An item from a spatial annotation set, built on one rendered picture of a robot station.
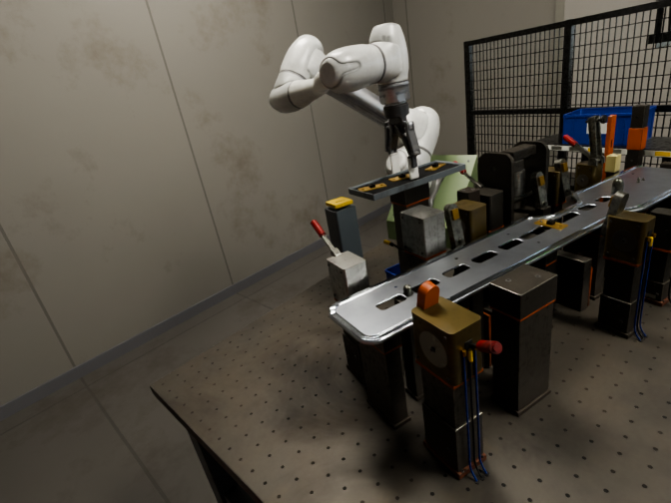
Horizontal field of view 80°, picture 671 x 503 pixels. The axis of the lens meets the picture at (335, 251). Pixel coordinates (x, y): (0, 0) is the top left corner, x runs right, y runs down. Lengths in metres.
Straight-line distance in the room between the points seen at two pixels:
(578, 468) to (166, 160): 2.77
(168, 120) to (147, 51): 0.42
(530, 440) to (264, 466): 0.60
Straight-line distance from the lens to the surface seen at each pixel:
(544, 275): 0.97
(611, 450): 1.08
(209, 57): 3.29
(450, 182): 1.95
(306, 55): 1.73
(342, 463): 1.02
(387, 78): 1.23
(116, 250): 3.00
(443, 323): 0.75
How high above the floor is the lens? 1.49
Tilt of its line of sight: 23 degrees down
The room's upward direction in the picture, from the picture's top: 10 degrees counter-clockwise
